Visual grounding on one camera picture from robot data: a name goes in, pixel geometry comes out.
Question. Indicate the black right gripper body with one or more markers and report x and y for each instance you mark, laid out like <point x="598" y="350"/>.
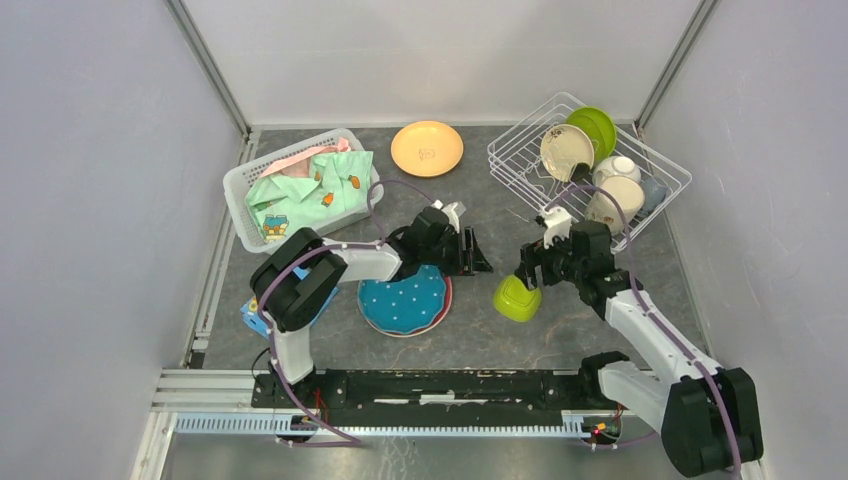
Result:
<point x="565" y="265"/>

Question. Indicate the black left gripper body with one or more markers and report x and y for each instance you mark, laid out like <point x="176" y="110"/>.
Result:
<point x="452" y="253"/>

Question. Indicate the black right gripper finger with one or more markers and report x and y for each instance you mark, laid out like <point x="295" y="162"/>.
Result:
<point x="525" y="270"/>
<point x="540" y="261"/>

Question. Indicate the green interior mug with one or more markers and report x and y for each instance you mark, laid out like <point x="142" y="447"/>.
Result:
<point x="616" y="203"/>

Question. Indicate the white round bowl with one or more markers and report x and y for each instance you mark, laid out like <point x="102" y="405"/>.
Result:
<point x="616" y="166"/>

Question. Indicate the cream floral plate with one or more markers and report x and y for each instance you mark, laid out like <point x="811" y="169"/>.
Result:
<point x="567" y="153"/>

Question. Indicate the lime green plate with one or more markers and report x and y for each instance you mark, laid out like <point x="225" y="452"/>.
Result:
<point x="605" y="123"/>

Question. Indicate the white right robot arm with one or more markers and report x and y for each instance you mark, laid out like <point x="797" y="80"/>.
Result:
<point x="706" y="415"/>

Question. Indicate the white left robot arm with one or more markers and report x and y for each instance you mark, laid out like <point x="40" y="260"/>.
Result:
<point x="297" y="280"/>

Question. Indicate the teal rimmed red plate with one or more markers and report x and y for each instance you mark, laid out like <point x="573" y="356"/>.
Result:
<point x="449" y="305"/>

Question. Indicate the blue dotted plate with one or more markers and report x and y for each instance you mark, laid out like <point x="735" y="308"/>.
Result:
<point x="404" y="305"/>

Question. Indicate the orange plate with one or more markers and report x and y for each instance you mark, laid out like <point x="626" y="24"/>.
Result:
<point x="427" y="148"/>

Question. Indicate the green printed cloth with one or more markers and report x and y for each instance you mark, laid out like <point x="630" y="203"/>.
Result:
<point x="339" y="184"/>

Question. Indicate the pink cloth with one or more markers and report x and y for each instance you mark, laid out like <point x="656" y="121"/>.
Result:
<point x="298" y="165"/>

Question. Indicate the blue printed cloth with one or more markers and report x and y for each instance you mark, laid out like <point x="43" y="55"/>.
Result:
<point x="251" y="317"/>

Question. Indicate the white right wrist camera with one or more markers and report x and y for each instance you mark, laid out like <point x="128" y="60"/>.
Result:
<point x="557" y="222"/>

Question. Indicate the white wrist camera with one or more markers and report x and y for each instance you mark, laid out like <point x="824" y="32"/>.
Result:
<point x="557" y="222"/>
<point x="452" y="210"/>

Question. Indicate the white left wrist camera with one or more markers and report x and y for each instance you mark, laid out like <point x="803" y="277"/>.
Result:
<point x="452" y="210"/>

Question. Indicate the white wire dish rack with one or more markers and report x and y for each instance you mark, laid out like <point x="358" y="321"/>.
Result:
<point x="514" y="160"/>

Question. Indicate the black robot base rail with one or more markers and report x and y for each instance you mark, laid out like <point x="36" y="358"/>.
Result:
<point x="434" y="398"/>

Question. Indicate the aluminium corner post right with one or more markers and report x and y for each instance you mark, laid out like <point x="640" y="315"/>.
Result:
<point x="691" y="33"/>

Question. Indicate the aluminium corner post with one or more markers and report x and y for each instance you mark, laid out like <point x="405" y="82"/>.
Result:
<point x="191" y="33"/>
<point x="691" y="33"/>

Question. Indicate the aluminium corner post left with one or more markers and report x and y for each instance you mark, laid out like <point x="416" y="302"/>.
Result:
<point x="191" y="33"/>

